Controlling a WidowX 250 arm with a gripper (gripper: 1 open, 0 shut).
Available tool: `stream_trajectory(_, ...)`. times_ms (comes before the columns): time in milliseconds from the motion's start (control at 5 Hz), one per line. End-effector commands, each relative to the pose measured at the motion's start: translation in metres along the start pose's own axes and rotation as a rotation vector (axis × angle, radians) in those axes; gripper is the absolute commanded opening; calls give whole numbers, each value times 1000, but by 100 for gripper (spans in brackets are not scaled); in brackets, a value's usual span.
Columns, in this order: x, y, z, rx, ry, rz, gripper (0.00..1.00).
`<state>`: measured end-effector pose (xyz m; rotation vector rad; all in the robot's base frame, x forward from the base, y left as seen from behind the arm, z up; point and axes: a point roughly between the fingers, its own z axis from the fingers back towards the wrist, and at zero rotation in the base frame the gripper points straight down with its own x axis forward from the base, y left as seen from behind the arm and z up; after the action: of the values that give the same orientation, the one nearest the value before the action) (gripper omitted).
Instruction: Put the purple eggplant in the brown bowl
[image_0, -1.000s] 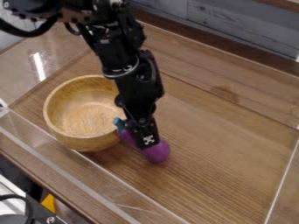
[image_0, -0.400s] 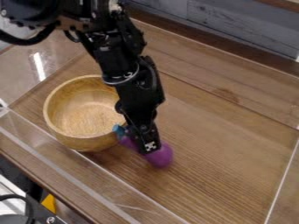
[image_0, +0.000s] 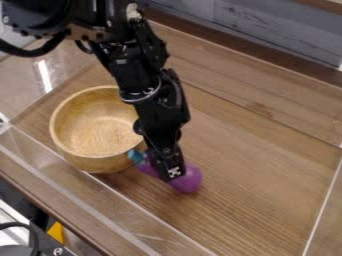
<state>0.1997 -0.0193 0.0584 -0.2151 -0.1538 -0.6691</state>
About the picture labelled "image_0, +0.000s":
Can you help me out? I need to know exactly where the purple toy eggplant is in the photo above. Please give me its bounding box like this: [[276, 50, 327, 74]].
[[127, 150, 203, 193]]

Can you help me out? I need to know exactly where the yellow black equipment base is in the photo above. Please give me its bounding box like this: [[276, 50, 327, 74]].
[[28, 220, 81, 256]]

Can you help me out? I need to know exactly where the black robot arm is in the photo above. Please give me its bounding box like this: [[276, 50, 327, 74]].
[[0, 0, 191, 183]]

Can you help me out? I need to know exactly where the brown wooden bowl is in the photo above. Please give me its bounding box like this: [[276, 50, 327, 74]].
[[49, 85, 144, 174]]

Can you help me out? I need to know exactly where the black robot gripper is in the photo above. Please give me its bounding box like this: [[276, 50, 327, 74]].
[[135, 69, 191, 182]]

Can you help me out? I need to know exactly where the black cable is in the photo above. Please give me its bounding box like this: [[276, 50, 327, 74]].
[[0, 221, 41, 256]]

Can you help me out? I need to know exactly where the clear acrylic tray wall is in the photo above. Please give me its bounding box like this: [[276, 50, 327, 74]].
[[0, 115, 215, 256]]

